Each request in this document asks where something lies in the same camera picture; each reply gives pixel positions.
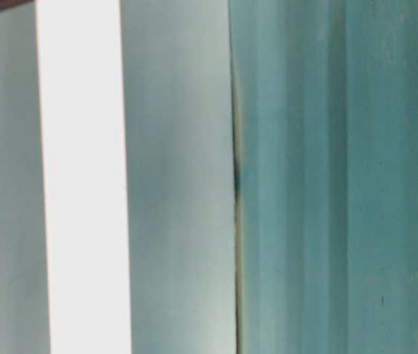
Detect white wooden board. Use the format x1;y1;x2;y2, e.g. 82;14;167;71
35;1;131;353

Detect teal table cloth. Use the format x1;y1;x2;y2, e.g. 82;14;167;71
0;1;418;353

